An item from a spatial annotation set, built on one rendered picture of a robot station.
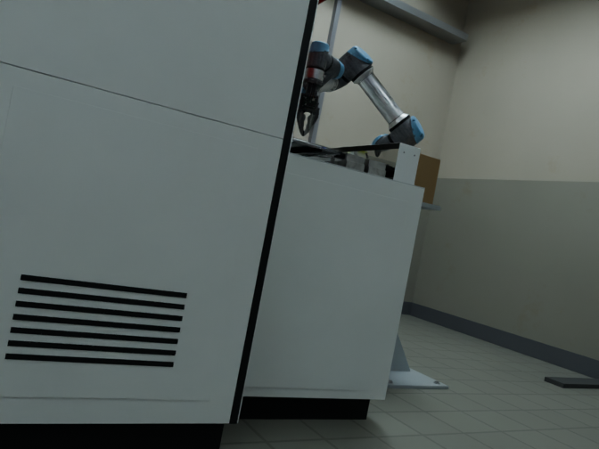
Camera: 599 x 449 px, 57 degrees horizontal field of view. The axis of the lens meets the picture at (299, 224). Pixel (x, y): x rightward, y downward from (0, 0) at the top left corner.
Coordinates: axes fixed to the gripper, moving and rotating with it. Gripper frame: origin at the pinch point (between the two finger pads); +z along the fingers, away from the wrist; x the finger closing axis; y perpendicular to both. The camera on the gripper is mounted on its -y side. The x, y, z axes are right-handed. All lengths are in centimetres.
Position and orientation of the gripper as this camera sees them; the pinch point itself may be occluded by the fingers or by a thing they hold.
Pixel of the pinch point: (303, 133)
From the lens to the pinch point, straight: 218.7
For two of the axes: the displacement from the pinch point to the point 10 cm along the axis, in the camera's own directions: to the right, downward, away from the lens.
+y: -0.5, -0.2, -10.0
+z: -1.9, 9.8, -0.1
